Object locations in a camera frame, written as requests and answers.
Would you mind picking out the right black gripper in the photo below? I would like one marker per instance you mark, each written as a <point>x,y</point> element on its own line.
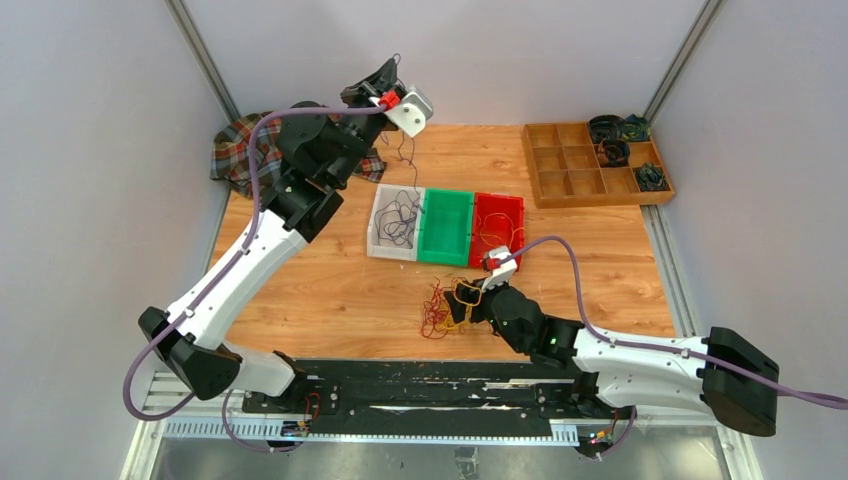
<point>468,292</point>

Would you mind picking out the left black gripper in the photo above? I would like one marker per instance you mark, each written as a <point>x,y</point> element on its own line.
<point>361,94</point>

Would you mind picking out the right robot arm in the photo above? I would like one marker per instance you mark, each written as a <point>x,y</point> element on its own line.
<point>617,370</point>

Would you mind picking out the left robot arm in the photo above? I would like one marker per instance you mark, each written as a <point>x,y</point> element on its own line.
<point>299,161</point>

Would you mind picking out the green plastic bin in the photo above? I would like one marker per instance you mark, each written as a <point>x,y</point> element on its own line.
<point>446,227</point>

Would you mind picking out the red plastic bin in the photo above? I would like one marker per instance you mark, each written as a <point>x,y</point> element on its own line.
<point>499,220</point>

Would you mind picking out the white plastic bin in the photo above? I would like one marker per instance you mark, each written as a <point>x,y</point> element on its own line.
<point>395,221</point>

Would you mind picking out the wooden compartment tray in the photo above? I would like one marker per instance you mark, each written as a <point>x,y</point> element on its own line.
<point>564,171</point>

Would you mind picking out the plaid cloth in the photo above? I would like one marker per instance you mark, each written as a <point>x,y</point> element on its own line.
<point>230,159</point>

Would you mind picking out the dark coil middle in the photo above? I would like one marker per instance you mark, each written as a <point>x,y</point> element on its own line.
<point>613,153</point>

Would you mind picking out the black coil top left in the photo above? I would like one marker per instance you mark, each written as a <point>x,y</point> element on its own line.
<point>605,127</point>

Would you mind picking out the green coil lower right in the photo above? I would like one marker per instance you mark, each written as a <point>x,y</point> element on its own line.
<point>651,178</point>

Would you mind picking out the green coil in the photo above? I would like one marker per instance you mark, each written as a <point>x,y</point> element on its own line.
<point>635,128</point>
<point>651,178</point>

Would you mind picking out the green coil top right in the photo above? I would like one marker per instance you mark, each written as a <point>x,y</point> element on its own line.
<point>635,128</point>

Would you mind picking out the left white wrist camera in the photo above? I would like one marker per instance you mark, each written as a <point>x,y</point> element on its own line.
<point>412,112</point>

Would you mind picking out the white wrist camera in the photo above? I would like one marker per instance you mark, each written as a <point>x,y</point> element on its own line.
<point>412,112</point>
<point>500,265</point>

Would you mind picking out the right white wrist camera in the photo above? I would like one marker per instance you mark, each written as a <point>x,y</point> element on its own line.
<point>500,265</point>

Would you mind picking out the aluminium frame rail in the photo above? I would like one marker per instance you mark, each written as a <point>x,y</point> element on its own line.
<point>219,440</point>

